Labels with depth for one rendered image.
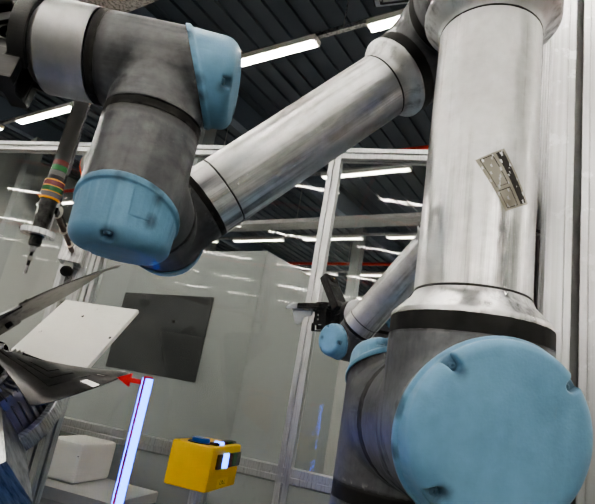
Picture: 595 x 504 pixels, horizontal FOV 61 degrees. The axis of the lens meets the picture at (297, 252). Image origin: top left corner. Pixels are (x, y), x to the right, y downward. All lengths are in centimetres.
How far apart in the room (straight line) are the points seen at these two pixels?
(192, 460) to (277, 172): 78
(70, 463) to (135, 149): 138
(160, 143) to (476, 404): 27
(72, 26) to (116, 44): 3
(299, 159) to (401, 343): 24
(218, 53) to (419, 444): 30
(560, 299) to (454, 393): 37
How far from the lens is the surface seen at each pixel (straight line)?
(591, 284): 68
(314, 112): 53
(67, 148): 125
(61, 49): 43
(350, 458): 49
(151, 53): 41
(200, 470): 116
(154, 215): 36
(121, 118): 39
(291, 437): 159
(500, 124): 41
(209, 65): 40
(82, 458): 167
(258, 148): 51
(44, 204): 121
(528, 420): 34
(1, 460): 110
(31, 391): 98
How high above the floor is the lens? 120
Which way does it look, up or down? 16 degrees up
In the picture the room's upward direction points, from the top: 10 degrees clockwise
